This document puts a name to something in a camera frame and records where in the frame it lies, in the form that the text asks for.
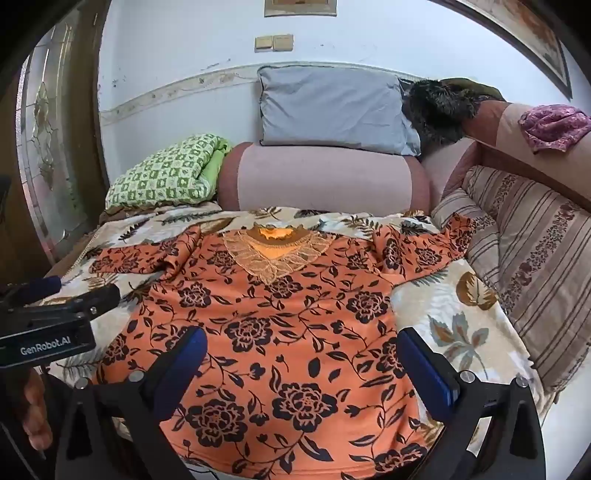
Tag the pink patterned cloth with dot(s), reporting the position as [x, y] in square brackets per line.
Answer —
[554, 127]

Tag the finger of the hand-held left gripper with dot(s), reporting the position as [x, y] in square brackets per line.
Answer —
[39, 287]
[99, 297]

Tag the pink sofa backrest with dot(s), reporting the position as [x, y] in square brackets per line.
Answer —
[503, 143]

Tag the leaf printed blanket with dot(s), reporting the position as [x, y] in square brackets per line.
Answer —
[471, 323]

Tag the wooden door with glass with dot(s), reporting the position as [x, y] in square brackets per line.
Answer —
[55, 138]

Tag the dark furry cloth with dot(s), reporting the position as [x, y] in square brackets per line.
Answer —
[436, 110]

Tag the large striped cushion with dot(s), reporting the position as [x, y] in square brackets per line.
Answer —
[540, 258]

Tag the pink sofa bolster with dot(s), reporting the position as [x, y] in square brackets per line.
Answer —
[323, 177]

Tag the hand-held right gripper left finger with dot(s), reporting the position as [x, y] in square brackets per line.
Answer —
[184, 364]

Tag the orange floral shirt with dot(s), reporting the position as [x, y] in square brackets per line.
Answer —
[286, 332]

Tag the green checked pillow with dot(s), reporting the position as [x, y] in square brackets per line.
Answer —
[161, 173]

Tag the small framed wall picture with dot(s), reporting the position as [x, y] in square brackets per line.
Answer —
[300, 7]

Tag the beige wall switch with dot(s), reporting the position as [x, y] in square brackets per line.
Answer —
[264, 42]
[283, 41]

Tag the small striped cushion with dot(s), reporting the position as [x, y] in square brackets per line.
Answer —
[471, 230]

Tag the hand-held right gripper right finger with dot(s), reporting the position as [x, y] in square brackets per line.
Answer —
[425, 369]

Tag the grey pillow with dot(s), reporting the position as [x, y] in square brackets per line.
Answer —
[332, 110]

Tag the large framed wall picture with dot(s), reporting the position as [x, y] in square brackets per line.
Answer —
[535, 32]

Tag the person's left hand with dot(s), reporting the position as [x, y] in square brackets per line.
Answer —
[36, 406]

